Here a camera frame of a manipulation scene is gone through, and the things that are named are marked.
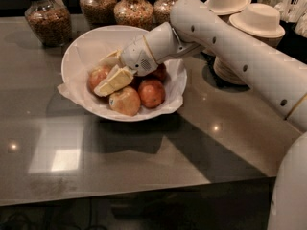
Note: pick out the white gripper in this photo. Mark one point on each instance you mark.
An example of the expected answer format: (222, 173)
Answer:
(136, 57)

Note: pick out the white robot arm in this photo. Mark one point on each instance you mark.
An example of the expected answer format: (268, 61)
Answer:
(278, 78)

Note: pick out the red apple back left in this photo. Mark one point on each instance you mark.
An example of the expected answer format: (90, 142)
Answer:
(97, 75)

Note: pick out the red apple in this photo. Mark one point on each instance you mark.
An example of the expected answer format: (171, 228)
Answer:
(97, 75)
(160, 73)

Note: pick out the dark apple back middle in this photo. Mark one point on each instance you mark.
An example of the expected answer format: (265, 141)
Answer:
(136, 82)

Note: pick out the yellow-red apple with sticker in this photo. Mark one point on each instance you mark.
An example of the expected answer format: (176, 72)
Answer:
(125, 101)

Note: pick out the white bowl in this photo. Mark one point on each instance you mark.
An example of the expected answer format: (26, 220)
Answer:
(83, 45)

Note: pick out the orange-red apple front right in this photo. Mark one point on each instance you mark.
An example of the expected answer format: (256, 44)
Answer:
(152, 93)

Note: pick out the red apple back right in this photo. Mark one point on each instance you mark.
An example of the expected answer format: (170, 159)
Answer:
(160, 73)

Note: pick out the paper bowl stack back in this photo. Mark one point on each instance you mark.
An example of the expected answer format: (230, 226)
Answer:
(225, 8)

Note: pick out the paper bowl stack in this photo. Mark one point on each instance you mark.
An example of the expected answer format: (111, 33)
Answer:
(258, 20)
(225, 8)

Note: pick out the paper bowl stack front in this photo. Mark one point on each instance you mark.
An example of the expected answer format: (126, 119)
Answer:
(258, 20)

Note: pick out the glass cereal jar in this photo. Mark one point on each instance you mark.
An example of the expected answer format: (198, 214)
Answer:
(162, 9)
(50, 21)
(135, 13)
(98, 13)

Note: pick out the glass cereal jar far left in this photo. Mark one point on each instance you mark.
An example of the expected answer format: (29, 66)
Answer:
(50, 21)

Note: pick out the white stir sticks bundle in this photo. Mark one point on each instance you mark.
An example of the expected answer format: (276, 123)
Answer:
(292, 10)

